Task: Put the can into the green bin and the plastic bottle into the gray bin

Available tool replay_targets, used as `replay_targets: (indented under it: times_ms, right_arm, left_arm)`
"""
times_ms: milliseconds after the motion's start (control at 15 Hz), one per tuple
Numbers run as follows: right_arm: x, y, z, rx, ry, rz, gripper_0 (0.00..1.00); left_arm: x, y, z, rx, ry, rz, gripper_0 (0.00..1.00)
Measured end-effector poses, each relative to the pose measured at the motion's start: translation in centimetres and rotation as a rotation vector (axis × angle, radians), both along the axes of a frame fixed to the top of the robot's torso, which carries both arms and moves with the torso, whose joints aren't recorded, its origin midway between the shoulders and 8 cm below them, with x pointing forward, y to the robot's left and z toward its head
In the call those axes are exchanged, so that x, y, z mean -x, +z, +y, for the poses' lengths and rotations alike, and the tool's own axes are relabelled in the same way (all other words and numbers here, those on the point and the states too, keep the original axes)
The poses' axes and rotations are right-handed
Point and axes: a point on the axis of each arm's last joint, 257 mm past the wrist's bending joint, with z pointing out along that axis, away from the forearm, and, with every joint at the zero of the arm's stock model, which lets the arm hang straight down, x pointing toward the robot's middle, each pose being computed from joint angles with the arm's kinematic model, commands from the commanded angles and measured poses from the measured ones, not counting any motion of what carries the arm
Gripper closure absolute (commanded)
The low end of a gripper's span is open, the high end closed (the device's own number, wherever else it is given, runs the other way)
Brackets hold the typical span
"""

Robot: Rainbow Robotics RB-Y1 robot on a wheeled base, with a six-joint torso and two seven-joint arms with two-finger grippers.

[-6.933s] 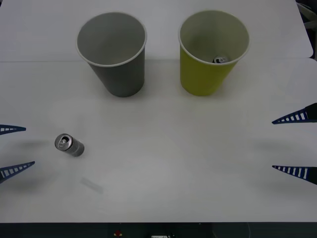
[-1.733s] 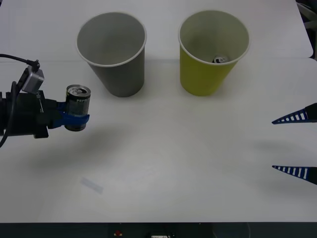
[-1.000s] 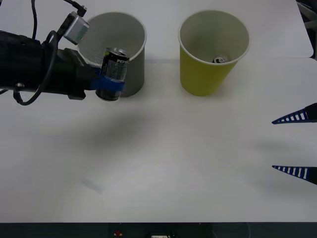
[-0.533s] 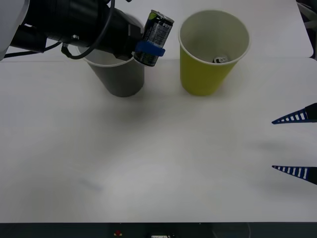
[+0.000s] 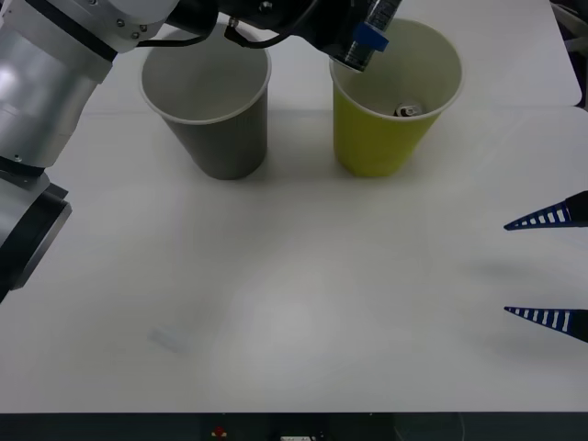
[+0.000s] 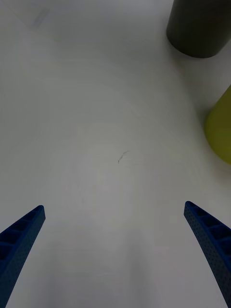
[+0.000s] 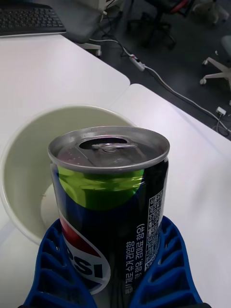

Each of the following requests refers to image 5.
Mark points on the silver-topped drink can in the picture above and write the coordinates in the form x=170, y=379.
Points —
x=408, y=110

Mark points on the black drink can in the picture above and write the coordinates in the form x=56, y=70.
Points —
x=363, y=54

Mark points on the silver-grey left robot arm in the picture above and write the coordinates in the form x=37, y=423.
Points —
x=41, y=92

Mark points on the grey plastic bin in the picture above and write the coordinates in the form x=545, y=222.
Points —
x=220, y=138

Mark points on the red round button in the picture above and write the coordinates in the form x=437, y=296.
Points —
x=219, y=432

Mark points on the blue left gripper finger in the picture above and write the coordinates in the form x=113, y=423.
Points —
x=371, y=37

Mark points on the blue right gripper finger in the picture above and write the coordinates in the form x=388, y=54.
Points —
x=558, y=318
x=558, y=213

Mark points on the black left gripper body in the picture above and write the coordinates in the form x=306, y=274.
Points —
x=337, y=27

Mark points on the yellow-green plastic bin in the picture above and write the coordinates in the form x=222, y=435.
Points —
x=367, y=138

